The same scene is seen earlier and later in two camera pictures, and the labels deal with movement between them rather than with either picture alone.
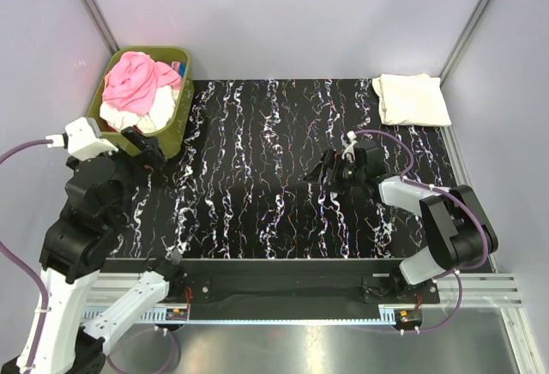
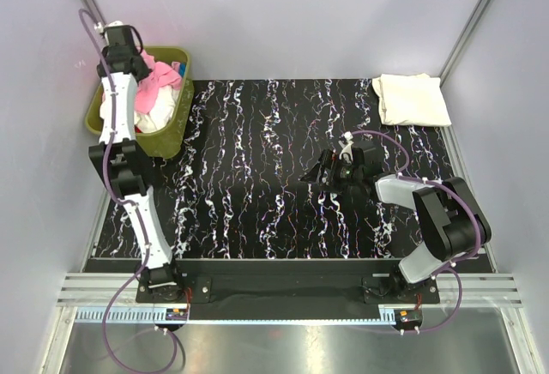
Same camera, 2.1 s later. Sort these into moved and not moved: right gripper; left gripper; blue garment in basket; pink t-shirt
Moved: left gripper
Not moved: pink t-shirt; blue garment in basket; right gripper
